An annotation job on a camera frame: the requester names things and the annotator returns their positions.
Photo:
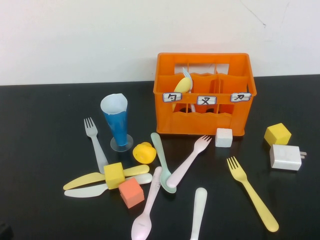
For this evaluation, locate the orange plastic cutlery holder crate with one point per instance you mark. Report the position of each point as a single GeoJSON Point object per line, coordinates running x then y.
{"type": "Point", "coordinates": [200, 125]}

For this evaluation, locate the orange foam cube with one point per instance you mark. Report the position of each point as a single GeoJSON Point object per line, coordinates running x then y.
{"type": "Point", "coordinates": [131, 193]}

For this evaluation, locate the paper label reading 刀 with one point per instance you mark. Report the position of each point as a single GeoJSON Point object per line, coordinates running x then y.
{"type": "Point", "coordinates": [240, 97]}

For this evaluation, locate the white foam cube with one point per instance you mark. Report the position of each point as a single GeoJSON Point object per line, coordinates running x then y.
{"type": "Point", "coordinates": [224, 137]}

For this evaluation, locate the pink plastic spoon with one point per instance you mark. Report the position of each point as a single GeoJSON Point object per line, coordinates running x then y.
{"type": "Point", "coordinates": [150, 202]}

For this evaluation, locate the white plastic spoon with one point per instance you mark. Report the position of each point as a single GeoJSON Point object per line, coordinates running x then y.
{"type": "Point", "coordinates": [200, 207]}

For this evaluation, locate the grey plastic fork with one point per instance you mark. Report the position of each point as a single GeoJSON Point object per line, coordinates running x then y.
{"type": "Point", "coordinates": [98, 150]}

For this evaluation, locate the blue plastic fork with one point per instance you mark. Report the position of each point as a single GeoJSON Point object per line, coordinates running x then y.
{"type": "Point", "coordinates": [187, 74]}

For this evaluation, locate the yellow foam cube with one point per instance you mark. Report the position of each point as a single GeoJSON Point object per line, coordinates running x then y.
{"type": "Point", "coordinates": [277, 135]}
{"type": "Point", "coordinates": [114, 175]}

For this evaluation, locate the pink plastic fork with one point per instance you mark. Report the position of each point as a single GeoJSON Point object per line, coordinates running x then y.
{"type": "Point", "coordinates": [187, 162]}

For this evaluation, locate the yellow round plastic cap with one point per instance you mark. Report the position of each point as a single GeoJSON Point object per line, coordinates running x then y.
{"type": "Point", "coordinates": [144, 153]}

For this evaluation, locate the yellow plastic fork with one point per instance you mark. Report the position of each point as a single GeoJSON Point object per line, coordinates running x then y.
{"type": "Point", "coordinates": [252, 192]}

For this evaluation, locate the white power adapter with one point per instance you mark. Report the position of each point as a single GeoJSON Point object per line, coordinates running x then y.
{"type": "Point", "coordinates": [285, 157]}

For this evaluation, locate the green plastic spoon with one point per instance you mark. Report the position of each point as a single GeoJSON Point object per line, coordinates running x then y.
{"type": "Point", "coordinates": [161, 157]}

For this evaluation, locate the yellow plastic spoon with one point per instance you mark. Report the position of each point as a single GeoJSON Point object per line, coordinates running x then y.
{"type": "Point", "coordinates": [183, 85]}

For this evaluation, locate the paper label reading 勺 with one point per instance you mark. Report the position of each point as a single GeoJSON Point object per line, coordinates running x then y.
{"type": "Point", "coordinates": [172, 97]}

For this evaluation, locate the yellow plastic knife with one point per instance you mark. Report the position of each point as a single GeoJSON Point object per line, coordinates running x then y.
{"type": "Point", "coordinates": [82, 181]}

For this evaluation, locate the blue white cone cup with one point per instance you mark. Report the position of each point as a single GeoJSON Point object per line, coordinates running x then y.
{"type": "Point", "coordinates": [117, 125]}

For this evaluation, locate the paper label reading 叉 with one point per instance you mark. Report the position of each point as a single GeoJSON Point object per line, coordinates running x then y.
{"type": "Point", "coordinates": [207, 100]}

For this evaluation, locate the white plastic knife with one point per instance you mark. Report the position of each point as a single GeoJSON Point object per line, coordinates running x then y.
{"type": "Point", "coordinates": [85, 192]}

